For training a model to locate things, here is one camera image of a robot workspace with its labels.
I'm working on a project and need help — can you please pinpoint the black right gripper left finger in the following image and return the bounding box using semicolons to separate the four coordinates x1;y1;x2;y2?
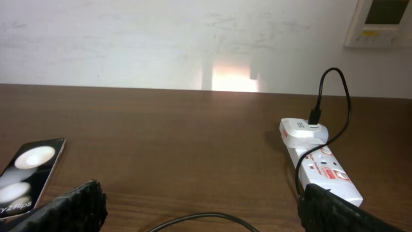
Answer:
1;180;108;232

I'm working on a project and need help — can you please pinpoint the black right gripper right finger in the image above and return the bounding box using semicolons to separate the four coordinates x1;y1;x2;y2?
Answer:
297;184;402;232

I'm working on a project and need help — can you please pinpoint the white USB charger adapter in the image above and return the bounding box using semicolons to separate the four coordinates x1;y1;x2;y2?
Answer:
279;118;329;149

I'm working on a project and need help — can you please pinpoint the black smartphone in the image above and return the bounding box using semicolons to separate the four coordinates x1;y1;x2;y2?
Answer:
1;138;66;220

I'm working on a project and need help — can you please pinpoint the white wall control panel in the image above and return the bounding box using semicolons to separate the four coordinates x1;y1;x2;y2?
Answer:
344;0;411;48

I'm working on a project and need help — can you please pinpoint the white power strip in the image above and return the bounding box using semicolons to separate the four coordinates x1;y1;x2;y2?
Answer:
299;146;363;207

